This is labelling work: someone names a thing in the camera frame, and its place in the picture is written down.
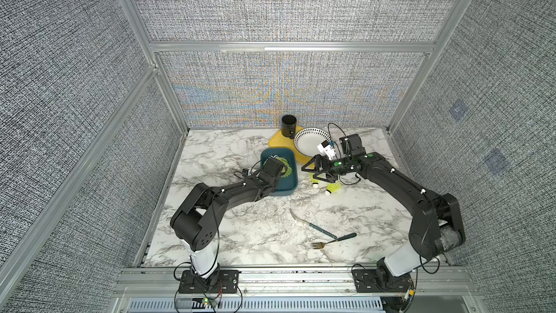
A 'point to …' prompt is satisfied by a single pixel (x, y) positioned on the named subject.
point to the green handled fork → (321, 245)
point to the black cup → (288, 125)
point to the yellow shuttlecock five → (289, 168)
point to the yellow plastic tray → (276, 139)
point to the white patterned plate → (308, 140)
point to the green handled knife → (313, 226)
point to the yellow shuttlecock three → (315, 182)
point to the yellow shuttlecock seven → (332, 188)
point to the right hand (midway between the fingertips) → (308, 167)
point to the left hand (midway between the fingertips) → (282, 168)
